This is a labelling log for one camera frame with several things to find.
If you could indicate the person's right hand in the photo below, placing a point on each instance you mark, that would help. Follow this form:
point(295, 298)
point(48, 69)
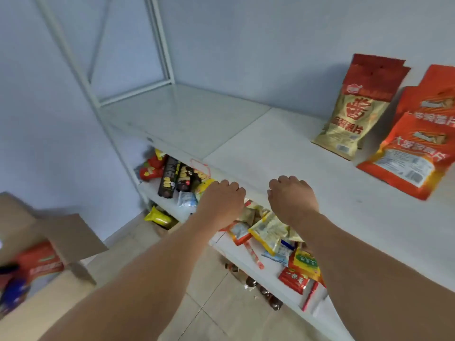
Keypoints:
point(291, 200)

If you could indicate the person's left hand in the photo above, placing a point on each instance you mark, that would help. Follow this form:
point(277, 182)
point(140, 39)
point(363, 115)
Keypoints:
point(220, 205)

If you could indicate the person's left fingers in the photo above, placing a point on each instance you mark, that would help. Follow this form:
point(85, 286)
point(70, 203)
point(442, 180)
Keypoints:
point(233, 188)

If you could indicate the person's right fingers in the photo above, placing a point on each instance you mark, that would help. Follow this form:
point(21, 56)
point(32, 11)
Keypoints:
point(282, 182)

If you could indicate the person's left forearm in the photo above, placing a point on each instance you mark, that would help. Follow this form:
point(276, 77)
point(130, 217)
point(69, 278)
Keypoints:
point(142, 280)

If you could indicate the person's right forearm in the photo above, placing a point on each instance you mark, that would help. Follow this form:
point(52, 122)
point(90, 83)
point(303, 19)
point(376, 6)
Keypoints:
point(373, 280)

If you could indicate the white metal shelf rack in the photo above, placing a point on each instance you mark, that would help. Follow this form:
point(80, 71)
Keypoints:
point(277, 152)

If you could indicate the clear red-edged packet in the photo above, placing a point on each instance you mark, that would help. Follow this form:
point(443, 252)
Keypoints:
point(201, 168)

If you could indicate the orange and white snack packet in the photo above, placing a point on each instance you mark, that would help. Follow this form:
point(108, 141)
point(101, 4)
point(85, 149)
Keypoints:
point(240, 232)

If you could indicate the small white blue packet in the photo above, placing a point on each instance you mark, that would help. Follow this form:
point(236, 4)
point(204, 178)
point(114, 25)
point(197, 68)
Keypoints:
point(186, 199)

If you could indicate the short black snack packet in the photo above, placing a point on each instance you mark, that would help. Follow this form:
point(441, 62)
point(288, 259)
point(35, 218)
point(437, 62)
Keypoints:
point(185, 177)

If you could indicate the pale yellow snack packet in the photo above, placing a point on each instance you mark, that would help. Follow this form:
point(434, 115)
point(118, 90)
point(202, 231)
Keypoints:
point(268, 230)

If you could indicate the tall black snack packet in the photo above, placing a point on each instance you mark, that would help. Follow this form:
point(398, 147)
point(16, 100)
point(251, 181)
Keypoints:
point(169, 177)

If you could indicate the thin red stick packet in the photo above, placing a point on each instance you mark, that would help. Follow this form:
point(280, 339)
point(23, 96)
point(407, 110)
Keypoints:
point(254, 255)

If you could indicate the blue and white snack packet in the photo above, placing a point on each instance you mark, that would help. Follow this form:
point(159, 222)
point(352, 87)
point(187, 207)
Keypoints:
point(282, 253)

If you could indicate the yellow crinkled snack bag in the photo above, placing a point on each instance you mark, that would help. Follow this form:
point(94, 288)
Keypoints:
point(160, 218)

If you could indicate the yellow and green snack packet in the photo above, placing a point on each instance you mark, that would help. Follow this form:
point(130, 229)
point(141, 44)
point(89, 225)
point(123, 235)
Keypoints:
point(306, 262)

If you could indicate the red and yellow snack packet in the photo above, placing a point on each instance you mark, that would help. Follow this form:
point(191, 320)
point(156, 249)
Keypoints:
point(151, 168)

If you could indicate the beige and red chip bag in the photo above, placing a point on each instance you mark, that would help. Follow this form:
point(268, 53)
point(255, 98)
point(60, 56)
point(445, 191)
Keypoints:
point(353, 117)

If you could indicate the red flat snack packet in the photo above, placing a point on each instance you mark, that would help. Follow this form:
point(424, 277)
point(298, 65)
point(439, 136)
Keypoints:
point(293, 280)

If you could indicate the row of dark bottles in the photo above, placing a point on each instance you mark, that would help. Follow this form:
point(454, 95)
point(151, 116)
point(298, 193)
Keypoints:
point(263, 291)

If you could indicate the red and white narrow packet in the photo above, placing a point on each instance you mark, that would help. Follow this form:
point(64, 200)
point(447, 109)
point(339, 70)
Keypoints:
point(310, 296)

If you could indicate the orange chip bag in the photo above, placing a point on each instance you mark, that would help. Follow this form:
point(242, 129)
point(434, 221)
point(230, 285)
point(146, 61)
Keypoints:
point(408, 156)
point(432, 95)

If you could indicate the brown cardboard box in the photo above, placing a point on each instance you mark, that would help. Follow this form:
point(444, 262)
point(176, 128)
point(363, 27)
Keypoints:
point(53, 273)

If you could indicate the red packet with green label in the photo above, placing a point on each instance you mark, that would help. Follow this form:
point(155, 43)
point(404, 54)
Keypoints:
point(41, 261)

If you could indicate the black object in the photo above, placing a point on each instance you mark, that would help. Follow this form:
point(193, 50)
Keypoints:
point(7, 269)

